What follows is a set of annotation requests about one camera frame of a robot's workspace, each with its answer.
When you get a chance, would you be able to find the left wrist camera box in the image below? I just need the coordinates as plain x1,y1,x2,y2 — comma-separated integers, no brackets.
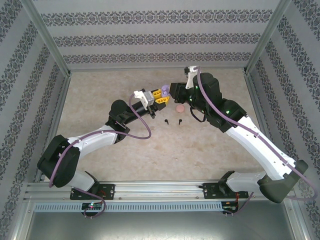
133,88,155,108

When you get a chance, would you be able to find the aluminium frame post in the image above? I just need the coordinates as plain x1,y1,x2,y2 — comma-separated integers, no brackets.
242,0,293,76
19,0,72,77

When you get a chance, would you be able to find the aluminium mounting rail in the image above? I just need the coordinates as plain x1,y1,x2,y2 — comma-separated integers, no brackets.
23,180,298,202

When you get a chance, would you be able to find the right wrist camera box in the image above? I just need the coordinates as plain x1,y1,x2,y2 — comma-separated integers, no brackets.
184,65,201,90

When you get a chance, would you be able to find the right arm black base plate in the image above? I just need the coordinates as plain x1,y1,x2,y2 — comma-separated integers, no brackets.
202,182,250,200

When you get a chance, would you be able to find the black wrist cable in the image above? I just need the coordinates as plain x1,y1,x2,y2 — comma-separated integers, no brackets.
189,107,208,123

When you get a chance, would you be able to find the aluminium table side rail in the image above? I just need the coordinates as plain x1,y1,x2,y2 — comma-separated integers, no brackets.
33,73,72,183
243,72,285,181

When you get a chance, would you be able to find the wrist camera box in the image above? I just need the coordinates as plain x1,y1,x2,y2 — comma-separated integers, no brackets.
133,88,155,108
184,65,201,90

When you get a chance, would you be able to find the grey metal sheet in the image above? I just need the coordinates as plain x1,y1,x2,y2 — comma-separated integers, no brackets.
23,211,305,240

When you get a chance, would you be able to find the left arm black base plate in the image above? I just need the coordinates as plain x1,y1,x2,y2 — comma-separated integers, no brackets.
69,183,116,201

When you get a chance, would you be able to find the slotted grey cable duct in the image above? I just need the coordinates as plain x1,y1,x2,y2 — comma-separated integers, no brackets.
33,201,241,213

